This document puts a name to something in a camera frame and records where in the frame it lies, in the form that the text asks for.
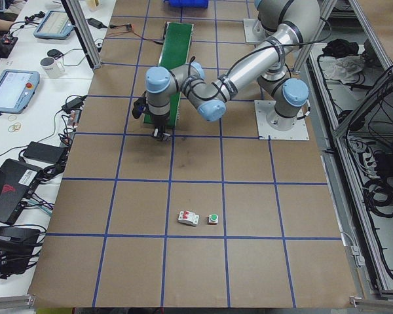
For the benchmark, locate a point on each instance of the blue plastic bin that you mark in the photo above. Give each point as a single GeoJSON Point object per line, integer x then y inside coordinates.
{"type": "Point", "coordinates": [189, 3]}

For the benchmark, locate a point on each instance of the black computer mouse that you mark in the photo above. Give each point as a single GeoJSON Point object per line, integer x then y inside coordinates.
{"type": "Point", "coordinates": [55, 53]}

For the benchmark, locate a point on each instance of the green conveyor belt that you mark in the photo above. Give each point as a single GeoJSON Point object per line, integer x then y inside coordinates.
{"type": "Point", "coordinates": [174, 53]}

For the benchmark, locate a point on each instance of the far teach pendant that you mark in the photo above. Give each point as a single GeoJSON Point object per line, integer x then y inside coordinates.
{"type": "Point", "coordinates": [55, 25]}

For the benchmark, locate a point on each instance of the teach pendant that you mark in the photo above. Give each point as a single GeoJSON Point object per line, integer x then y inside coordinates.
{"type": "Point", "coordinates": [17, 87]}
{"type": "Point", "coordinates": [55, 25]}

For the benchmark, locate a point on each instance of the black power adapter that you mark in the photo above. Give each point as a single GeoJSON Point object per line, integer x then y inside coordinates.
{"type": "Point", "coordinates": [76, 103]}

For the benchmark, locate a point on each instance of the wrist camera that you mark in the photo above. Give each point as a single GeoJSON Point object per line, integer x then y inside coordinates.
{"type": "Point", "coordinates": [140, 107]}

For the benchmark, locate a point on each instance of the near teach pendant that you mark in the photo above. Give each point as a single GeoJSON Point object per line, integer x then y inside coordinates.
{"type": "Point", "coordinates": [17, 87]}

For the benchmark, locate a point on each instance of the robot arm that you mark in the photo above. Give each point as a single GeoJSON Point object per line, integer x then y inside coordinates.
{"type": "Point", "coordinates": [289, 26]}

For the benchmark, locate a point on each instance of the white red circuit breaker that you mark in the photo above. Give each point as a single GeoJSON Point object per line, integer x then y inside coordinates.
{"type": "Point", "coordinates": [188, 217]}

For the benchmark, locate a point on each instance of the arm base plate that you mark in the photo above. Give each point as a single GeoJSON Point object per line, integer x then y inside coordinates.
{"type": "Point", "coordinates": [254, 31]}
{"type": "Point", "coordinates": [271, 126]}

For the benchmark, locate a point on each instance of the white mug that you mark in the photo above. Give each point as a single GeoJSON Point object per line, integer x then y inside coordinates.
{"type": "Point", "coordinates": [53, 68]}

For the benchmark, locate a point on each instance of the aluminium frame post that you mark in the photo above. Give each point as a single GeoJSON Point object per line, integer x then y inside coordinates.
{"type": "Point", "coordinates": [78, 20]}

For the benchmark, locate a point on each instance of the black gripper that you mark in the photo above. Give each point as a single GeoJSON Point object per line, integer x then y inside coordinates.
{"type": "Point", "coordinates": [159, 124]}

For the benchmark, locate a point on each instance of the black laptop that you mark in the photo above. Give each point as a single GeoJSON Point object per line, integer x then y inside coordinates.
{"type": "Point", "coordinates": [18, 180]}

